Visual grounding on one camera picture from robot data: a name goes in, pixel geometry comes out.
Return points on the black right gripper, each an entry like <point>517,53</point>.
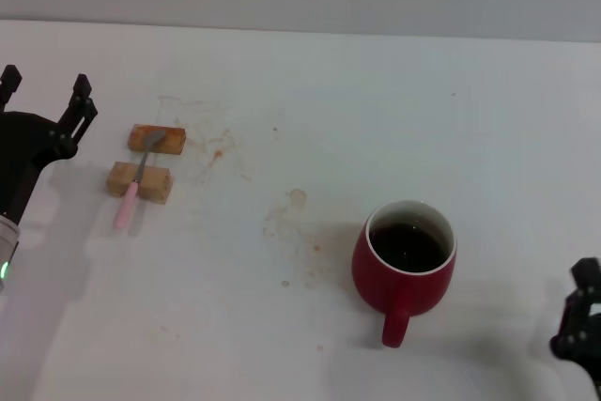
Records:
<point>592,344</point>

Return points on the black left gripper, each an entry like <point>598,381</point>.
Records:
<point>21,147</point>

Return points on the red ceramic cup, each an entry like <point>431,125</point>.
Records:
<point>375,283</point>

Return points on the stained wooden block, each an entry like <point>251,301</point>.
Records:
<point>171,140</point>

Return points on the plain wooden block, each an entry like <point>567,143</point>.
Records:
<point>155,185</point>

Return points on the dark coffee liquid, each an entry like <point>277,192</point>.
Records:
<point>408,248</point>

